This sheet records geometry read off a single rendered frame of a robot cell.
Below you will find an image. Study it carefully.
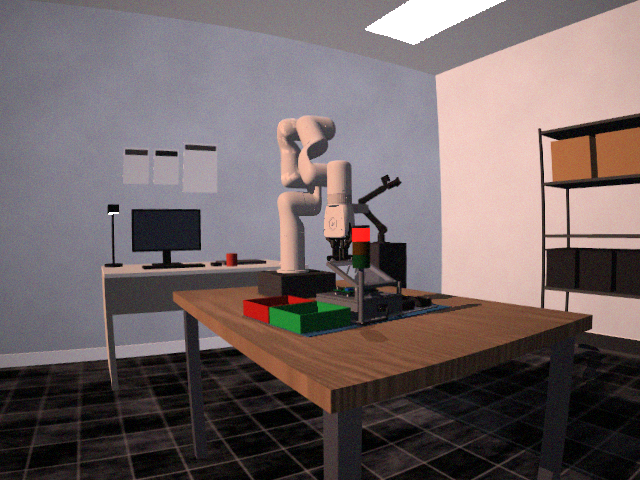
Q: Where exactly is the red bin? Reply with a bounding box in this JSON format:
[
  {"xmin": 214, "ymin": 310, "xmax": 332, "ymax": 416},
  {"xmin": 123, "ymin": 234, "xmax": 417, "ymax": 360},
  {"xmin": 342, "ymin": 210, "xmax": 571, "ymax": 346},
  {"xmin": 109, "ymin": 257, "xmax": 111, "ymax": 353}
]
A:
[{"xmin": 243, "ymin": 295, "xmax": 314, "ymax": 324}]

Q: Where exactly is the green bin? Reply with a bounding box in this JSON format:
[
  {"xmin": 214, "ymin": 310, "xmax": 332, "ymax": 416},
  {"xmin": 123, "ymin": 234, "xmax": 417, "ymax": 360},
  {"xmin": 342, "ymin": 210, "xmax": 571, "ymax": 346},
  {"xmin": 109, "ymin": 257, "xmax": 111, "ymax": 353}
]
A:
[{"xmin": 269, "ymin": 301, "xmax": 351, "ymax": 334}]

